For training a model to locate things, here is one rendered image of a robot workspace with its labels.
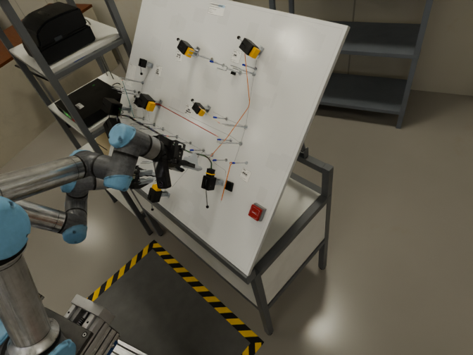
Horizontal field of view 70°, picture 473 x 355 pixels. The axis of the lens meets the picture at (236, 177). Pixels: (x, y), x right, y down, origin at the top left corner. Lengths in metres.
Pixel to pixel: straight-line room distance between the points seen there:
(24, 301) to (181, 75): 1.18
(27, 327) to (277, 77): 1.09
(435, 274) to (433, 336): 0.40
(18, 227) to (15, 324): 0.25
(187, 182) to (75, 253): 1.64
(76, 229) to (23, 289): 0.41
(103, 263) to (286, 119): 2.02
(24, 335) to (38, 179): 0.37
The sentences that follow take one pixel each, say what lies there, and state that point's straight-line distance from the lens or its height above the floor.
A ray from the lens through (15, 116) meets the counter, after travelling 4.43.
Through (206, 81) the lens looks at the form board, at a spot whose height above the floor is 1.39.
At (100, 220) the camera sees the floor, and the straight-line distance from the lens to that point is 3.17.
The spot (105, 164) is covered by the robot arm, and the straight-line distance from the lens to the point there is 1.07.
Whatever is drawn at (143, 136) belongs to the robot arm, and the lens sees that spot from 1.07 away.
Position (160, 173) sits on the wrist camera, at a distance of 1.16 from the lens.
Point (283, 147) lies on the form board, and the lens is 1.31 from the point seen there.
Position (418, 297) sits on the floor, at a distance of 2.48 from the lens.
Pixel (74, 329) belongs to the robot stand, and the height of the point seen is 1.16.
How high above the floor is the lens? 2.20
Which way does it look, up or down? 47 degrees down
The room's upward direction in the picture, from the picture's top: 13 degrees counter-clockwise
